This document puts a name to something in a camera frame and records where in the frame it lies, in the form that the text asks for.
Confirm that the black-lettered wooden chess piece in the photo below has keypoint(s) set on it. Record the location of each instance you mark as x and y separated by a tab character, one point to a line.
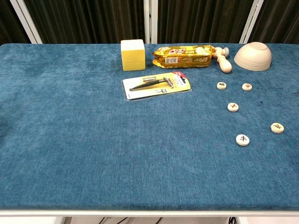
221	85
242	140
277	128

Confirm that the wooden disc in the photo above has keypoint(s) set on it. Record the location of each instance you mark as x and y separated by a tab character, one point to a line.
247	86
233	107

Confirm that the razor in blister pack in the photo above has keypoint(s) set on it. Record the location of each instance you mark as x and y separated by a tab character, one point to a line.
158	93

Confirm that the yellow cube block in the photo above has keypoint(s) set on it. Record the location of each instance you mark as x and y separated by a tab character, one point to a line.
133	56

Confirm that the gold snack package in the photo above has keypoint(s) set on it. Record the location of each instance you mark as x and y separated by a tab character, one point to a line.
184	58

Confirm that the blue velvet table cover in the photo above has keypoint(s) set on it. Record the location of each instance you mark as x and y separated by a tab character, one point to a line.
70	128

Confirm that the wooden toy hammer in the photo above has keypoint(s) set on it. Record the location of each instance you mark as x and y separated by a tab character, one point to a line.
223	63

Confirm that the dark pleated curtain panel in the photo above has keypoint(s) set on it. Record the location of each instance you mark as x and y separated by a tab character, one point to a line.
88	21
7	18
201	21
280	21

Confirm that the beige upturned bowl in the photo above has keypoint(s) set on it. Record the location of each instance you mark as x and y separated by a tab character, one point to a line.
253	58

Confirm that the white divider frame post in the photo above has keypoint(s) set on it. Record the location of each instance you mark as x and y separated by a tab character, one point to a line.
26	22
146	21
252	22

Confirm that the white table frame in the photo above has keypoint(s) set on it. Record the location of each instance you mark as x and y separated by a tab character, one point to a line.
140	213

